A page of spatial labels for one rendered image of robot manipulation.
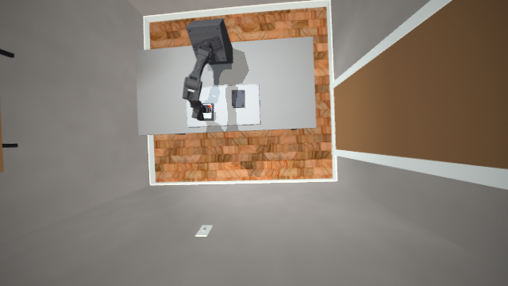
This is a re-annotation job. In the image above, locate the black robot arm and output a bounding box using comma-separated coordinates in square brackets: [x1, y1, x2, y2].
[183, 36, 222, 121]

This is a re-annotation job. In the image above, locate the white perforated base plate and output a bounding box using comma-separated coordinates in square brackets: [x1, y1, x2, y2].
[187, 83, 260, 127]

